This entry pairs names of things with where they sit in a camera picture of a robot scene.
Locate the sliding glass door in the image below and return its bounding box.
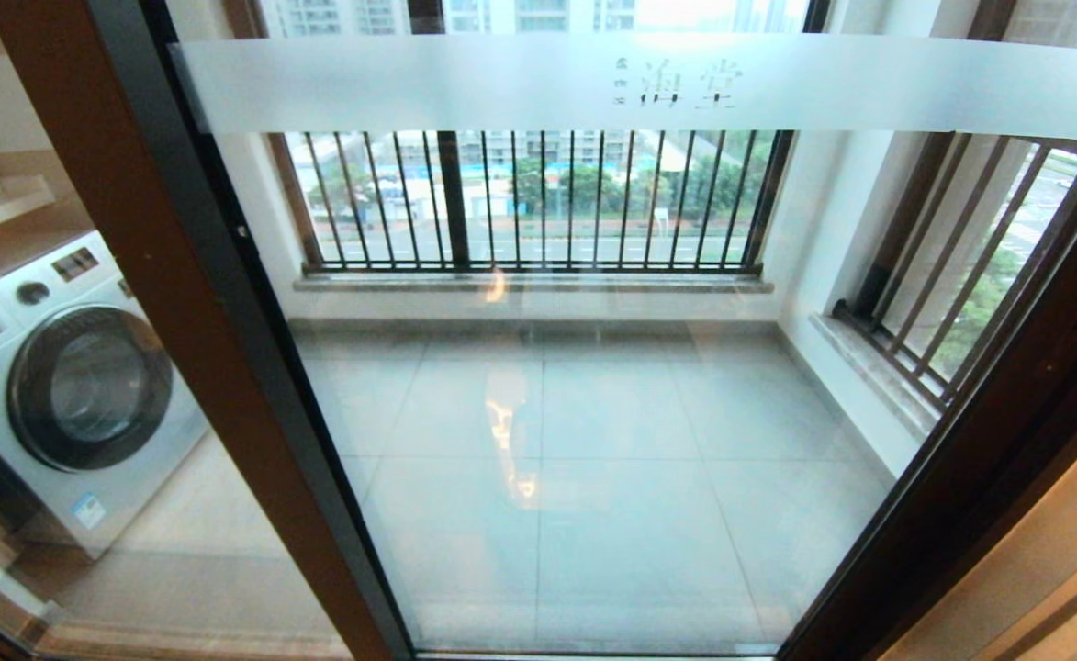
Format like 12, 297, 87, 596
79, 0, 1077, 661

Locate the long grey stone window sill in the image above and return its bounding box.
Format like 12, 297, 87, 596
295, 272, 776, 295

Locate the wide black window railing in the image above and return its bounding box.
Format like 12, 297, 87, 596
267, 129, 796, 275

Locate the short grey stone window sill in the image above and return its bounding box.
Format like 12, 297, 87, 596
812, 310, 948, 442

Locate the brown framed fixed glass door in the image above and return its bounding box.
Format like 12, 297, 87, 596
0, 0, 415, 661

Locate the narrow black window railing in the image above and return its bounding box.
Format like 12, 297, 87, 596
836, 131, 1077, 414

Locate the grey front-load washing machine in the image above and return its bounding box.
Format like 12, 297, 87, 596
0, 230, 210, 561

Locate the dark door frame with track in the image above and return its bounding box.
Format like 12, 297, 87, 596
804, 303, 1077, 661

